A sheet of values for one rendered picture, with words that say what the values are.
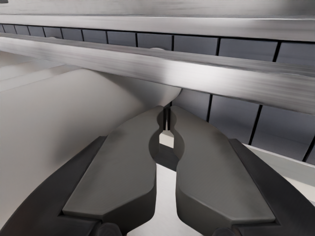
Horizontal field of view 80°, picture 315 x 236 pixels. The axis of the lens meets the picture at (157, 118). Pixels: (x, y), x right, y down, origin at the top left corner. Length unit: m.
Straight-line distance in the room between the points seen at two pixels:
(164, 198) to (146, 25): 0.22
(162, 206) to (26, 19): 0.33
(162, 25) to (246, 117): 0.10
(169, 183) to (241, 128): 0.13
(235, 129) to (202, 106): 0.03
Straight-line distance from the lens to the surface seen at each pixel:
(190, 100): 0.18
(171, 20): 0.17
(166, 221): 0.33
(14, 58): 0.24
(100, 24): 0.22
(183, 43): 0.17
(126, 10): 0.26
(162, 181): 0.26
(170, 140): 0.16
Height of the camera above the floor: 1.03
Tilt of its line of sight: 47 degrees down
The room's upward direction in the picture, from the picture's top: 129 degrees counter-clockwise
